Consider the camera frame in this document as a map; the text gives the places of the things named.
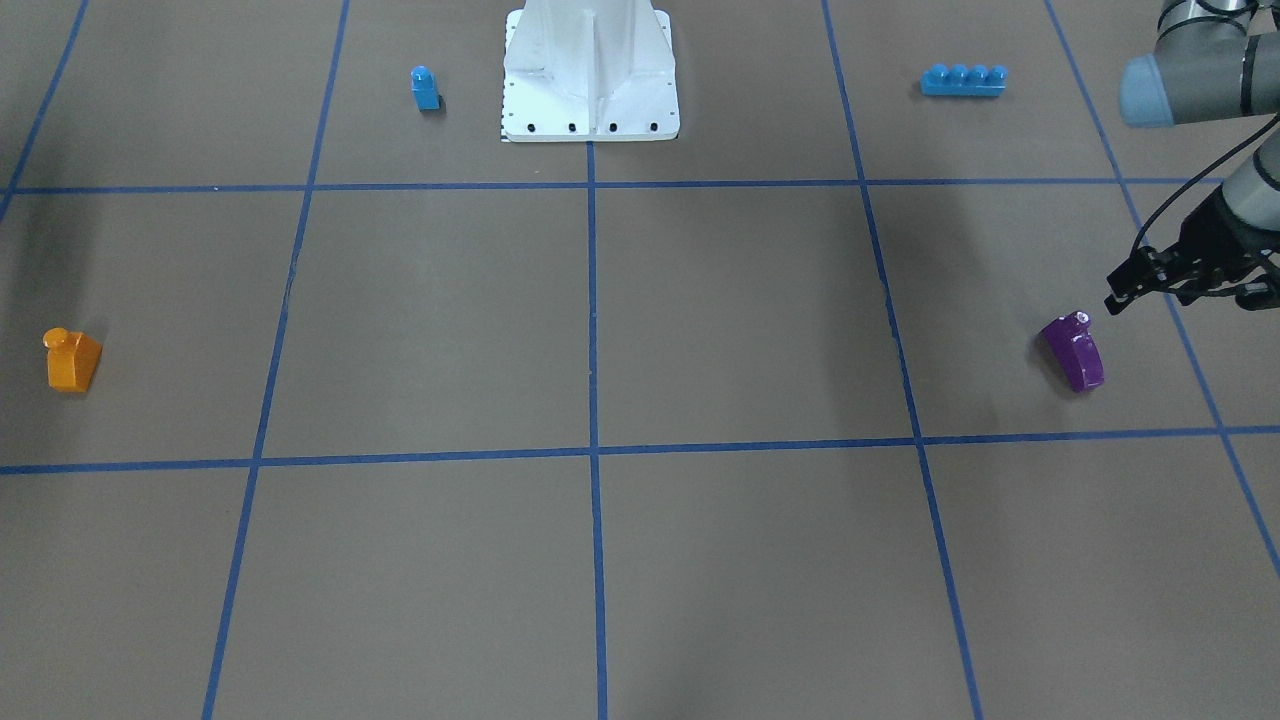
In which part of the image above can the long blue brick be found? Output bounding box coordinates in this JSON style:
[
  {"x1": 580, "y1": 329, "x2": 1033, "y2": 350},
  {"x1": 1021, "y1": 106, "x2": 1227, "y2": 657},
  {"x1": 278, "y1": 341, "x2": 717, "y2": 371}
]
[{"x1": 918, "y1": 63, "x2": 1009, "y2": 97}]

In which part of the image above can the small blue block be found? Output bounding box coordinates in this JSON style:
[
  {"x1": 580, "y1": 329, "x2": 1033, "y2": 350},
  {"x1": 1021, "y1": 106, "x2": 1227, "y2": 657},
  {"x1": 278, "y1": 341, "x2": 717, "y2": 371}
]
[{"x1": 410, "y1": 65, "x2": 442, "y2": 111}]

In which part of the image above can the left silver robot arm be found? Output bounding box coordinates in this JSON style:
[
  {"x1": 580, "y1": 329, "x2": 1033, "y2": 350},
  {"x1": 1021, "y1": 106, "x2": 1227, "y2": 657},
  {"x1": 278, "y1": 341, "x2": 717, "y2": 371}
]
[{"x1": 1105, "y1": 1, "x2": 1279, "y2": 315}]

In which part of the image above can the purple trapezoid block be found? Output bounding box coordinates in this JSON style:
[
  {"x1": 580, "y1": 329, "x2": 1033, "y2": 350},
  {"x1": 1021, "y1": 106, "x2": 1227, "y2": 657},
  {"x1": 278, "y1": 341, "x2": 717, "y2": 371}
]
[{"x1": 1039, "y1": 310, "x2": 1106, "y2": 393}]

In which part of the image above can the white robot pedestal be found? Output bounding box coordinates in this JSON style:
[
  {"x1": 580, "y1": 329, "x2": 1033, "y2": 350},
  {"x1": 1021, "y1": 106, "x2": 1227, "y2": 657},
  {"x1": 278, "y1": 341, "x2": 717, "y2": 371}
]
[{"x1": 500, "y1": 1, "x2": 681, "y2": 143}]

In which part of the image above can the orange trapezoid block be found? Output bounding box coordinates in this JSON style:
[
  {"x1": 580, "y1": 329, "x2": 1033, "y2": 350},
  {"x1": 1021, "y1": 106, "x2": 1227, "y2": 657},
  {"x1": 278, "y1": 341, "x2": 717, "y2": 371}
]
[{"x1": 42, "y1": 327, "x2": 102, "y2": 395}]

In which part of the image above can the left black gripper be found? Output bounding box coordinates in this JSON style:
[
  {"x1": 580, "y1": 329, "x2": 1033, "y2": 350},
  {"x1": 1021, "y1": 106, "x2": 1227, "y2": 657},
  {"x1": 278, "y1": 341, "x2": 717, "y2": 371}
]
[{"x1": 1103, "y1": 190, "x2": 1279, "y2": 315}]

